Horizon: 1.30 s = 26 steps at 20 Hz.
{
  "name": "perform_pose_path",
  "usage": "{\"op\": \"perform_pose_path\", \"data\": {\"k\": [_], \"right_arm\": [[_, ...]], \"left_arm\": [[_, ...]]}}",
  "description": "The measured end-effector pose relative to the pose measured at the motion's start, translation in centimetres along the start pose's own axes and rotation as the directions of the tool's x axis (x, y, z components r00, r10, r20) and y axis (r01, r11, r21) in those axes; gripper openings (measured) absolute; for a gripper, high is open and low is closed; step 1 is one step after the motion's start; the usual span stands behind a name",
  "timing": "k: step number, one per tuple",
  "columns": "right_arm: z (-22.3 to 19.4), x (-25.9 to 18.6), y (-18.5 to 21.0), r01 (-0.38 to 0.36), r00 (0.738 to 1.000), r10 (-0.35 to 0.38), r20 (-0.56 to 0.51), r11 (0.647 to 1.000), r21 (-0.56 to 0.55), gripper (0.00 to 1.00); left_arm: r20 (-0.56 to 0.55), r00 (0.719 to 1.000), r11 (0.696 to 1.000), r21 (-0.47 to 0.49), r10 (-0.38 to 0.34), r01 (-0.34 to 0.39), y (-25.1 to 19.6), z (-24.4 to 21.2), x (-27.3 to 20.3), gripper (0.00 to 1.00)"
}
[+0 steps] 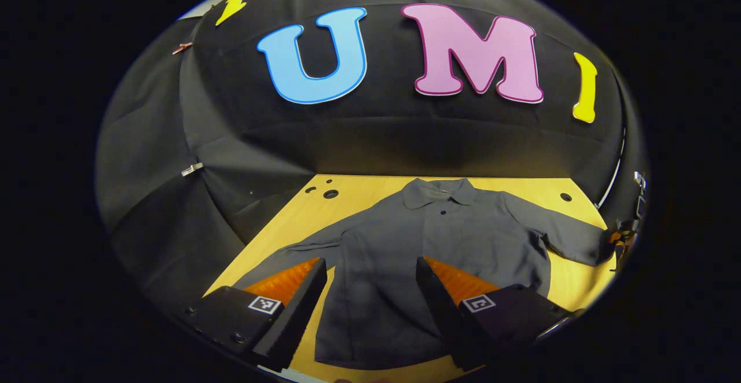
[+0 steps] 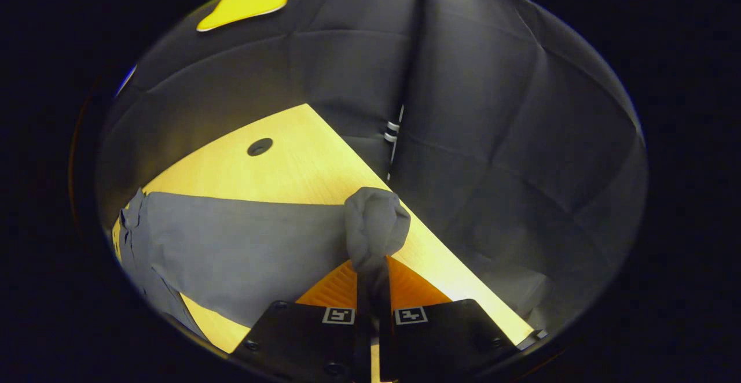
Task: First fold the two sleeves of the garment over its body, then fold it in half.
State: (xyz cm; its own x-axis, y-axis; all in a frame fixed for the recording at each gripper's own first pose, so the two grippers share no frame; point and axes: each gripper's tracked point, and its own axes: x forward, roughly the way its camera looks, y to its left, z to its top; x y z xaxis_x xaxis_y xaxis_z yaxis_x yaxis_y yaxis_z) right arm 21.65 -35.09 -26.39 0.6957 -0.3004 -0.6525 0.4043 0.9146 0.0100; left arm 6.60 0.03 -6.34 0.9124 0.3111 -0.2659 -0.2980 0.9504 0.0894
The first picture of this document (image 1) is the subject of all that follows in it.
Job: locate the small metal clip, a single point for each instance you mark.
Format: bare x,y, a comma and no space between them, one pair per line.
192,169

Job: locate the grey button shirt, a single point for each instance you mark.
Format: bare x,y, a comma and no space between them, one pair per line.
393,238

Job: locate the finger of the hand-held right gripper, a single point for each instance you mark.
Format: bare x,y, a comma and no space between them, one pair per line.
620,244

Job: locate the small red clip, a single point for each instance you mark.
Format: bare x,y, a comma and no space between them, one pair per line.
182,47

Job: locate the black backdrop cloth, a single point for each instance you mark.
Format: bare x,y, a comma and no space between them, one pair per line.
376,140

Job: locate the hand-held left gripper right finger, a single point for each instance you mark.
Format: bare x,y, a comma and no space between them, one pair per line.
443,313

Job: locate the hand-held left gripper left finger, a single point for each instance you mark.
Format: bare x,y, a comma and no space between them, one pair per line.
298,313

